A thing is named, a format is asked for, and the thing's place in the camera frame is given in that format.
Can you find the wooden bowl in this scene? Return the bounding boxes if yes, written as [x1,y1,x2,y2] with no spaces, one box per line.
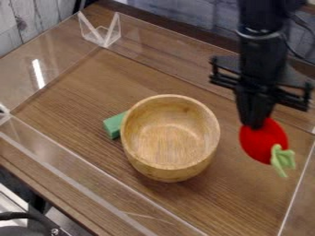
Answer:
[120,94,220,183]

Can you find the red plush fruit green stem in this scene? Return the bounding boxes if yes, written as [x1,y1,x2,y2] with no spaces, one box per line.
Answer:
[239,118,296,178]

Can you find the black cable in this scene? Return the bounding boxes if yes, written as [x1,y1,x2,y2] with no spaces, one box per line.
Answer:
[0,211,55,231]

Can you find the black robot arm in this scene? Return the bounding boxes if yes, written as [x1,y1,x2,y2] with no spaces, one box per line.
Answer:
[210,0,315,129]

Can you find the clear acrylic corner bracket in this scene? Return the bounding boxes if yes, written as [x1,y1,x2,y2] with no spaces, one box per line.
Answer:
[77,12,121,48]

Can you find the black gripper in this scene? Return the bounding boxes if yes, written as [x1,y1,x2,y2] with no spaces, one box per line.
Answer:
[210,30,314,129]

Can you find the green rectangular block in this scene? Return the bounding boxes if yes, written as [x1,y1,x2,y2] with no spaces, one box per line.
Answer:
[103,112,125,139]

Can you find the clear acrylic front wall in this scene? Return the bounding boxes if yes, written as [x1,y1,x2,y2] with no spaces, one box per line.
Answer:
[0,114,208,236]

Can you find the black metal table bracket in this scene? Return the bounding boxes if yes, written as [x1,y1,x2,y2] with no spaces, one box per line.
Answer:
[27,206,71,236]

